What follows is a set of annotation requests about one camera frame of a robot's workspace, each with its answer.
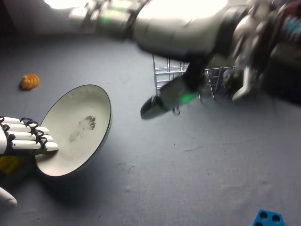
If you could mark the yellow rectangular block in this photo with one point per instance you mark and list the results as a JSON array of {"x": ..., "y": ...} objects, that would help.
[{"x": 9, "y": 164}]

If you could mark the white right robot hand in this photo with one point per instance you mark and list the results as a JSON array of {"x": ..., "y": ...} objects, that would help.
[{"x": 178, "y": 33}]

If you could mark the blue pentagon block with holes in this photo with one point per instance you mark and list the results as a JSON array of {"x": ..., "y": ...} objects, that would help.
[{"x": 268, "y": 217}]

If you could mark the white plate with dark rim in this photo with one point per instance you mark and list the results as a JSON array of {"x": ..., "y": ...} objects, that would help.
[{"x": 80, "y": 122}]

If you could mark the wrist camera on white bracket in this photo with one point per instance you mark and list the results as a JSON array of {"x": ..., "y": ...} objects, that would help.
[{"x": 247, "y": 82}]

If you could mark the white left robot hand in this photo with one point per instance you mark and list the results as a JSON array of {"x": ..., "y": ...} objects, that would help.
[{"x": 21, "y": 136}]

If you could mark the orange swirl toy pastry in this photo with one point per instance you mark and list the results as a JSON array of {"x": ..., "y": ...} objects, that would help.
[{"x": 29, "y": 82}]

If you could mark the grey table cloth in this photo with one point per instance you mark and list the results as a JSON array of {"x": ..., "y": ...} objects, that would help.
[{"x": 164, "y": 164}]

